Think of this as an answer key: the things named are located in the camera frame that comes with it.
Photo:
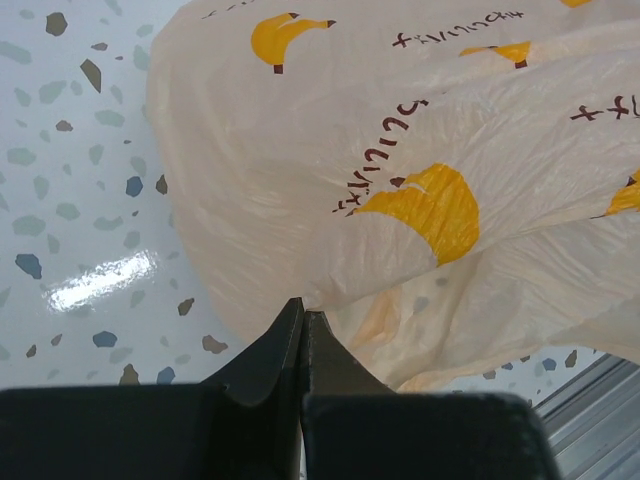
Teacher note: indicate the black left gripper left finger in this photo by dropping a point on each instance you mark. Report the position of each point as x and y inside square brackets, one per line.
[242, 422]

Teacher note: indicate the aluminium table frame rail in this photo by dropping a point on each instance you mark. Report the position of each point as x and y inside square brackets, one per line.
[593, 422]

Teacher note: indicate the banana print plastic bag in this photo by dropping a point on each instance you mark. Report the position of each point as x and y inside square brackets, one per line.
[455, 184]

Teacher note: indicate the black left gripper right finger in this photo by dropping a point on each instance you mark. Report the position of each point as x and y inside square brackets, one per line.
[355, 427]

